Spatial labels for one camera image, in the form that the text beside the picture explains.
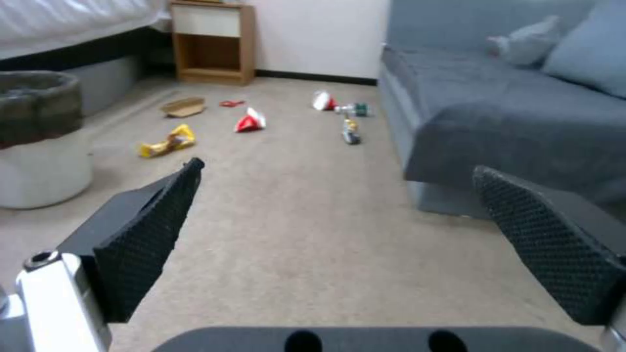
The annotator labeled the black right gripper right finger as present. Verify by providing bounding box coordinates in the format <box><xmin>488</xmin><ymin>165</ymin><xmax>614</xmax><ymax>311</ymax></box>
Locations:
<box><xmin>471</xmin><ymin>165</ymin><xmax>626</xmax><ymax>352</ymax></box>

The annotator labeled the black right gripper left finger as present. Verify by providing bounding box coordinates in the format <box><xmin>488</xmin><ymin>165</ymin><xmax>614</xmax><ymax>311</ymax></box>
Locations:
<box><xmin>0</xmin><ymin>157</ymin><xmax>206</xmax><ymax>352</ymax></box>

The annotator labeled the white trash can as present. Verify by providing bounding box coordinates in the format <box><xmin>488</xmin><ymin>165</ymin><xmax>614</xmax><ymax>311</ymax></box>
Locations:
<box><xmin>0</xmin><ymin>126</ymin><xmax>95</xmax><ymax>210</ymax></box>

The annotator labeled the crushed green can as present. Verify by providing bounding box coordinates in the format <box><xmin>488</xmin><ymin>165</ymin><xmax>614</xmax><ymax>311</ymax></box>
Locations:
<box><xmin>334</xmin><ymin>103</ymin><xmax>369</xmax><ymax>118</ymax></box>

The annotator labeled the yellow snack bag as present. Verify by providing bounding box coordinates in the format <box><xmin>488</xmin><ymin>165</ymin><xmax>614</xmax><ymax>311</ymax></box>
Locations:
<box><xmin>138</xmin><ymin>124</ymin><xmax>197</xmax><ymax>159</ymax></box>

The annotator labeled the grey blue sofa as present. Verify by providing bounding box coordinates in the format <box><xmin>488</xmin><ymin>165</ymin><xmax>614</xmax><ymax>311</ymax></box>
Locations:
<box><xmin>378</xmin><ymin>0</ymin><xmax>626</xmax><ymax>221</ymax></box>

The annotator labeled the brown cardboard piece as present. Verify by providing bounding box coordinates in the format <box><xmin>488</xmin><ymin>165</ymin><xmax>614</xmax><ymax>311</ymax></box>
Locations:
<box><xmin>160</xmin><ymin>96</ymin><xmax>207</xmax><ymax>119</ymax></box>

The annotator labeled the red white snack bag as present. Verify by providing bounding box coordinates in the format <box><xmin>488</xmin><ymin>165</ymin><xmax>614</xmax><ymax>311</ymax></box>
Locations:
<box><xmin>234</xmin><ymin>107</ymin><xmax>268</xmax><ymax>134</ymax></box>
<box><xmin>312</xmin><ymin>90</ymin><xmax>338</xmax><ymax>112</ymax></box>

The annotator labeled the dark bin liner bag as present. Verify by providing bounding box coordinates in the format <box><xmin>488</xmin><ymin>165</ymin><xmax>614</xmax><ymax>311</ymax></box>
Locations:
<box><xmin>0</xmin><ymin>71</ymin><xmax>84</xmax><ymax>149</ymax></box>

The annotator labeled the light blue cushion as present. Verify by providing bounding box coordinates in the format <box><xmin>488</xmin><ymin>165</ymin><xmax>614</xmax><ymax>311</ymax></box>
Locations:
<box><xmin>540</xmin><ymin>0</ymin><xmax>626</xmax><ymax>99</ymax></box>

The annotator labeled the white plush toy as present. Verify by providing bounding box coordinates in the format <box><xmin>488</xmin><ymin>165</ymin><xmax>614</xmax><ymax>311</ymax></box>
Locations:
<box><xmin>486</xmin><ymin>15</ymin><xmax>561</xmax><ymax>66</ymax></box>

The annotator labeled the wooden nightstand with white drawer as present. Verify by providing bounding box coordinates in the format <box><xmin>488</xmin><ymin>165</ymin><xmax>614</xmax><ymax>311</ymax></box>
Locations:
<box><xmin>169</xmin><ymin>0</ymin><xmax>257</xmax><ymax>86</ymax></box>

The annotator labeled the bed with white bedding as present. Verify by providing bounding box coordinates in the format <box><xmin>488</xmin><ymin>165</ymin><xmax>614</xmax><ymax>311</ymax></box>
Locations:
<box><xmin>0</xmin><ymin>0</ymin><xmax>173</xmax><ymax>115</ymax></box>

